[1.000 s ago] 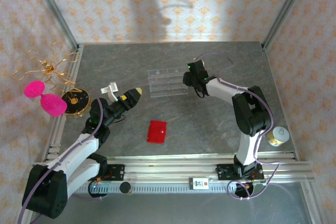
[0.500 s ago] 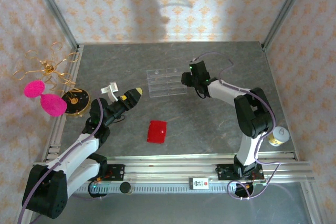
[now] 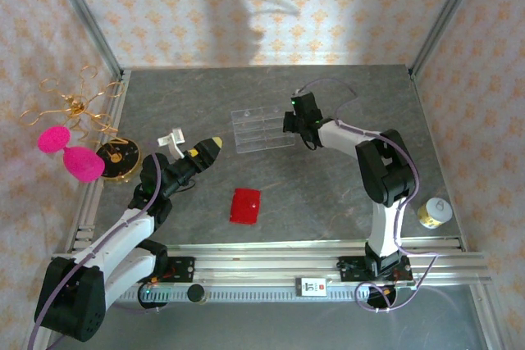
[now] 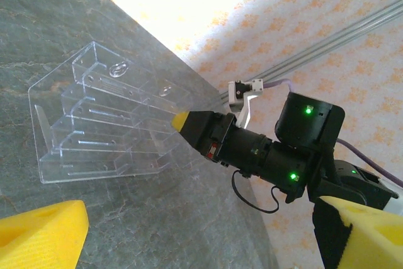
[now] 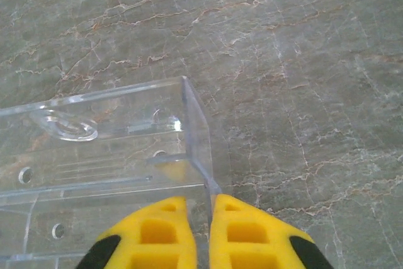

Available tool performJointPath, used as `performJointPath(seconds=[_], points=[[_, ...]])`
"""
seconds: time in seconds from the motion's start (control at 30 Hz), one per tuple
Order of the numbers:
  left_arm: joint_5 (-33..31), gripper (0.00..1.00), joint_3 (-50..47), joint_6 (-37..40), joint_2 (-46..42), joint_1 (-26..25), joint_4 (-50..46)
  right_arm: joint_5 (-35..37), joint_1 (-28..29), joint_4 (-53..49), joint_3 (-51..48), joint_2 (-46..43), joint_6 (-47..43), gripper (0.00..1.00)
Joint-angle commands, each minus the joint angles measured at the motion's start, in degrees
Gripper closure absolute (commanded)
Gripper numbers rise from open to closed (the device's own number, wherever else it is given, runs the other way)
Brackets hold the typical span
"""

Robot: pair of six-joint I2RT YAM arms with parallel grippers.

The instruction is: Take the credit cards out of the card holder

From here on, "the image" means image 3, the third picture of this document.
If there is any clear acrylic card stand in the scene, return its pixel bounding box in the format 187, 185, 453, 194
230, 106, 297, 157

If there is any red card holder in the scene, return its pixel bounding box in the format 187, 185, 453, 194
228, 187, 263, 226

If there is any black round knob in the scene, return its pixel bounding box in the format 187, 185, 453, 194
187, 283, 208, 304

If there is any white red label tag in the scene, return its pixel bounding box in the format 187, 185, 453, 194
295, 277, 328, 298

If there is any yellow white tin can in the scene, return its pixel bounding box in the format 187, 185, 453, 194
417, 197, 454, 229

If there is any gold wire tree black base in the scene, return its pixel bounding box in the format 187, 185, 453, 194
19, 65, 143, 184

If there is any aluminium side rail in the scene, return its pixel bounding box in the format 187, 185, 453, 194
61, 69, 132, 252

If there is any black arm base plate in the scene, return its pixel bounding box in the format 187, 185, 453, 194
166, 256, 197, 284
336, 255, 413, 284

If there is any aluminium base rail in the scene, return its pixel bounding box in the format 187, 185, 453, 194
51, 237, 493, 288

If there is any grey slotted cable duct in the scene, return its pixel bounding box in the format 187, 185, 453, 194
106, 283, 418, 305

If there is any aluminium frame post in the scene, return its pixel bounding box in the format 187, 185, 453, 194
43, 0, 126, 80
409, 0, 489, 80

